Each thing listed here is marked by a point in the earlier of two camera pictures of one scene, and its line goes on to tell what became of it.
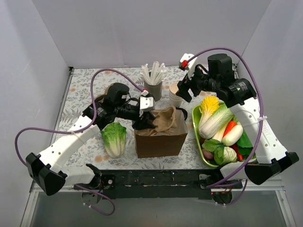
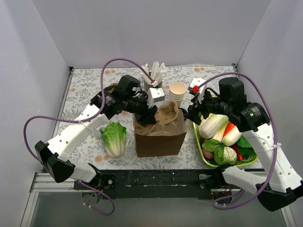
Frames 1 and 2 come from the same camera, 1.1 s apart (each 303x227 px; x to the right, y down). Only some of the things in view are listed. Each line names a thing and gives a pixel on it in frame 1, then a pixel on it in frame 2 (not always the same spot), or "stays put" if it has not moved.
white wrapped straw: x=145 y=73 stays put
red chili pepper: x=240 y=157 stays put
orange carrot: x=230 y=125 stays put
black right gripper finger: x=183 y=86 → x=192 y=114
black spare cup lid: x=184 y=112 stays put
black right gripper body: x=190 y=84 → x=194 y=110
